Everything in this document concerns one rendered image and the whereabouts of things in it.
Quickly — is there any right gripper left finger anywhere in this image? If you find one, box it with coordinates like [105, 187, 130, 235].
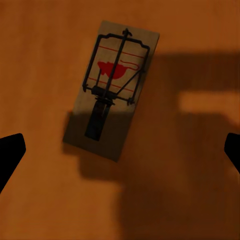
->
[0, 133, 26, 193]

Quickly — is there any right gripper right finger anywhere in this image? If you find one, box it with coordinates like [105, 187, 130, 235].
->
[224, 133, 240, 173]

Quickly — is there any mousetrap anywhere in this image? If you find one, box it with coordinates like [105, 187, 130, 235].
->
[62, 20, 160, 162]

